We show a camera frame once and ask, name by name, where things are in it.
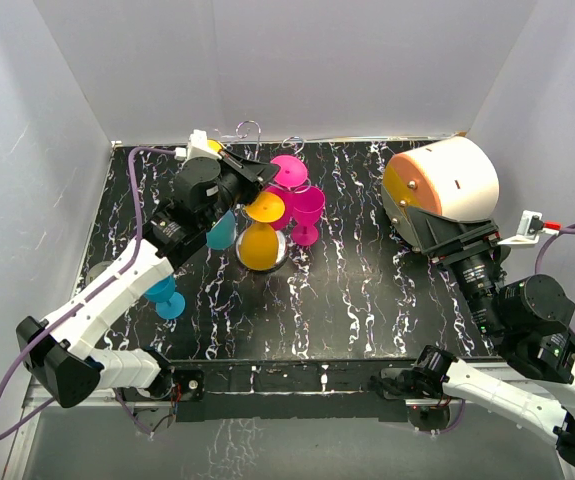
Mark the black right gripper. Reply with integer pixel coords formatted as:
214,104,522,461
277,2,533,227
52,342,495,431
402,205,503,334

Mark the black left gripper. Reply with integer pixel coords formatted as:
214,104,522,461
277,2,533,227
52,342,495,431
200,149,280,233

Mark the pink wine glass front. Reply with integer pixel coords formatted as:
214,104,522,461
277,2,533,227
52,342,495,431
264,154,310,231

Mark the pink wine glass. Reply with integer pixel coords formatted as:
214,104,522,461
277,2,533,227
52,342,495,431
264,154,310,231
291,186,326,247

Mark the orange wine glass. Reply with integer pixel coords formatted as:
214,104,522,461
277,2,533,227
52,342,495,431
238,191,285,271
207,139,224,153

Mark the blue wine glass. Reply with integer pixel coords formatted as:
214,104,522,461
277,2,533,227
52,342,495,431
206,210,236,250
144,275,186,321

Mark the orange wine glass front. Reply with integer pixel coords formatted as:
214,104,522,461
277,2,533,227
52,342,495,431
238,191,285,271

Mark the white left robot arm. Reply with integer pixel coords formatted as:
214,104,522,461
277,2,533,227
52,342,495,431
16,153,279,408

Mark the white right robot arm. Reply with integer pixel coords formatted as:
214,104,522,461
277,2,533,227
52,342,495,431
399,207,575,467

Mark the chrome wine glass rack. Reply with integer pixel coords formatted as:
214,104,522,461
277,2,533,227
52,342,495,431
207,137,310,272

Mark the white orange cylindrical container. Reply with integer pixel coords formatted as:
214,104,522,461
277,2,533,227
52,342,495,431
381,136,499,248

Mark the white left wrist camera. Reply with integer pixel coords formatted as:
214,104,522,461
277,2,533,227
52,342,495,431
174,129,221,161

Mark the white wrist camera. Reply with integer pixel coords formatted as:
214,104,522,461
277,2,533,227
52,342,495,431
174,129,221,161
498,210,562,247

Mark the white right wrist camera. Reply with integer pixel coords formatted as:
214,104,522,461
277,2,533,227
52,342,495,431
498,210,562,247

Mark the aluminium front rail frame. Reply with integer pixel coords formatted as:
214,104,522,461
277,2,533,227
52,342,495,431
1,357,575,480

